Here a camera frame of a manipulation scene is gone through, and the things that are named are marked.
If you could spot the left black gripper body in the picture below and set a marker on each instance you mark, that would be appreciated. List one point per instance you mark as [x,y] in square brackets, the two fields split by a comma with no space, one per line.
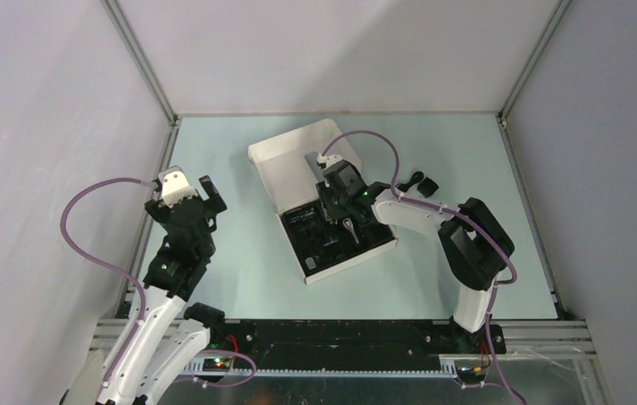
[160,212]

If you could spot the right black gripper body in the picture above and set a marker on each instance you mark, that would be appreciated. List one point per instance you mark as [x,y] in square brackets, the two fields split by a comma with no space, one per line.
[335,205]

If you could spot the white cardboard kit box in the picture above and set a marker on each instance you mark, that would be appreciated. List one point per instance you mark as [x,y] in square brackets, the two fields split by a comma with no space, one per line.
[286,165]

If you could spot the black clipper guard comb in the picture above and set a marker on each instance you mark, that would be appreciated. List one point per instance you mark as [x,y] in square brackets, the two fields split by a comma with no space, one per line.
[427,187]

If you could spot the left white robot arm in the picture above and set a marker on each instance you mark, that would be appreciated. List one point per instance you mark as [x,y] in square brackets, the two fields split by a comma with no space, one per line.
[163,333]

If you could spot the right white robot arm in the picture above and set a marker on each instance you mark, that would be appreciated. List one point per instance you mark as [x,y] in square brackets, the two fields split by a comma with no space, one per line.
[476,246]

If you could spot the silver black hair clipper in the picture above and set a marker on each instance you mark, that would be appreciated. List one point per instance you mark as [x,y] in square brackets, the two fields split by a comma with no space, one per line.
[349,226]

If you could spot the black plastic tray insert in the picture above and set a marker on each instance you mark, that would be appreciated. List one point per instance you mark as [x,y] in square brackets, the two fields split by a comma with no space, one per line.
[321,246]

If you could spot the left control board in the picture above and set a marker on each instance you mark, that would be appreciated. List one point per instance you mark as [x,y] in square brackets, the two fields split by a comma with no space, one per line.
[217,365]

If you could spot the control board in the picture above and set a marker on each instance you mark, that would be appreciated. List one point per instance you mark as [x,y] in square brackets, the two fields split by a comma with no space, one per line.
[217,365]
[474,375]

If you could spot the right control board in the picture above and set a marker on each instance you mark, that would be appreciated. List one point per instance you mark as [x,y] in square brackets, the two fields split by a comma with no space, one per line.
[474,375]

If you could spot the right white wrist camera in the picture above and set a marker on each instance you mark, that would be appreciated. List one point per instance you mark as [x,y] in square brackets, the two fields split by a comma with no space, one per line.
[325,161]

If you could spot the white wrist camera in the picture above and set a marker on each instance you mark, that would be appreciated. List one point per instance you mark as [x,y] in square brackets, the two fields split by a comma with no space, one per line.
[172,187]
[325,161]

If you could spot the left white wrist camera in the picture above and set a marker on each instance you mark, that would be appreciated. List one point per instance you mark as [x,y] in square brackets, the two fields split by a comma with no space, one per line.
[172,187]

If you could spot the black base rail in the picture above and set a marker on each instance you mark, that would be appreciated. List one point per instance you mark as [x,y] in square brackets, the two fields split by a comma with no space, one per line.
[354,346]

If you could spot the aluminium frame rail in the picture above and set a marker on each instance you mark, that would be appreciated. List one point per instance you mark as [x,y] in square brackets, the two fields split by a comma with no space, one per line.
[127,34]

